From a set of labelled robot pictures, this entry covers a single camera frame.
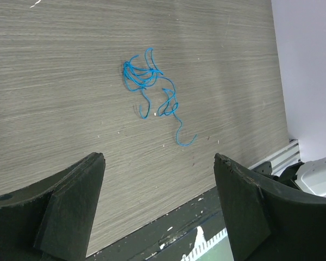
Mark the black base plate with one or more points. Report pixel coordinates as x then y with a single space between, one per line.
172 235

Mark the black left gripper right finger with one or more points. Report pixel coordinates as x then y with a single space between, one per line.
267 220

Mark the white cable duct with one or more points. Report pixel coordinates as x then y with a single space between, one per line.
201 246

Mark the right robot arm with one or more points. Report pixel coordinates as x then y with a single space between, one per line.
309 177

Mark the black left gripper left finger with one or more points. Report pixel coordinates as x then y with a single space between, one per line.
52 219

